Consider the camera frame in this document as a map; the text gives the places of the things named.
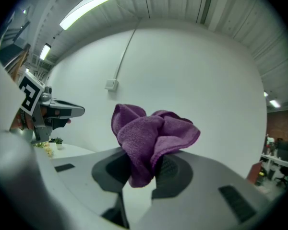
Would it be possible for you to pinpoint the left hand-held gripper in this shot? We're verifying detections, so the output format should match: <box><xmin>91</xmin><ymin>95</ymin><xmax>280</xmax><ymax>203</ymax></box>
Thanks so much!
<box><xmin>18</xmin><ymin>71</ymin><xmax>85</xmax><ymax>145</ymax></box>

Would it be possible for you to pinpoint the wooden chair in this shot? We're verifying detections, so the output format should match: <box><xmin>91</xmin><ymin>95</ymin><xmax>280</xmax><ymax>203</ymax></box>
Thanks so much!
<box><xmin>0</xmin><ymin>43</ymin><xmax>32</xmax><ymax>81</ymax></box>

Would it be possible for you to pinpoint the white wall junction box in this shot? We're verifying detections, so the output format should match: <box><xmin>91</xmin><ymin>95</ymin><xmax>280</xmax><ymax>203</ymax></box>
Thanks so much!
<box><xmin>104</xmin><ymin>79</ymin><xmax>119</xmax><ymax>91</ymax></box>

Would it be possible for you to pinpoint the cardboard box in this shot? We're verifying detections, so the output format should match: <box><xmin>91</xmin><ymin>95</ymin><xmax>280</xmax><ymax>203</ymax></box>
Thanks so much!
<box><xmin>246</xmin><ymin>161</ymin><xmax>264</xmax><ymax>186</ymax></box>

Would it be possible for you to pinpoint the person's left hand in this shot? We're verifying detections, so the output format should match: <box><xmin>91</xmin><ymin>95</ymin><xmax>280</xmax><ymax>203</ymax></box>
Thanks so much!
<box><xmin>42</xmin><ymin>108</ymin><xmax>72</xmax><ymax>125</ymax></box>

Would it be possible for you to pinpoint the purple cloth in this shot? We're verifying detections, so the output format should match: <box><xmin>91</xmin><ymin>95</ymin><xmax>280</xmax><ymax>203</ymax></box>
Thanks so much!
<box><xmin>110</xmin><ymin>103</ymin><xmax>201</xmax><ymax>188</ymax></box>

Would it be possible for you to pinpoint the artificial flower bouquet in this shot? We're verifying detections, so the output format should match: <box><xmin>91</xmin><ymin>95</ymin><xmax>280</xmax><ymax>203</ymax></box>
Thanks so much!
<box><xmin>33</xmin><ymin>141</ymin><xmax>55</xmax><ymax>158</ymax></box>

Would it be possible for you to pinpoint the white oval table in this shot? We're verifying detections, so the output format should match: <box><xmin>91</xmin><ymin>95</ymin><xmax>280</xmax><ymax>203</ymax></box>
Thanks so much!
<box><xmin>48</xmin><ymin>142</ymin><xmax>96</xmax><ymax>160</ymax></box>

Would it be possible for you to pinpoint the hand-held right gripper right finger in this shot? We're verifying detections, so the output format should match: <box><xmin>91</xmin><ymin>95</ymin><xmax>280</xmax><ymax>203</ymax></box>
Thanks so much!
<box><xmin>134</xmin><ymin>150</ymin><xmax>272</xmax><ymax>230</ymax></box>

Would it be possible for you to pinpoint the black office chair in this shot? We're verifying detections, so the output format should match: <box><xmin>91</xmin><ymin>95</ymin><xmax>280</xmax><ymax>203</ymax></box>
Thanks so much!
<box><xmin>275</xmin><ymin>167</ymin><xmax>288</xmax><ymax>189</ymax></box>

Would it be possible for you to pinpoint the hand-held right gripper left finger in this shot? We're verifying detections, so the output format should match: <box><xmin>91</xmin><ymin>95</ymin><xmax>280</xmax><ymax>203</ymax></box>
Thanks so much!
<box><xmin>35</xmin><ymin>147</ymin><xmax>130</xmax><ymax>230</ymax></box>

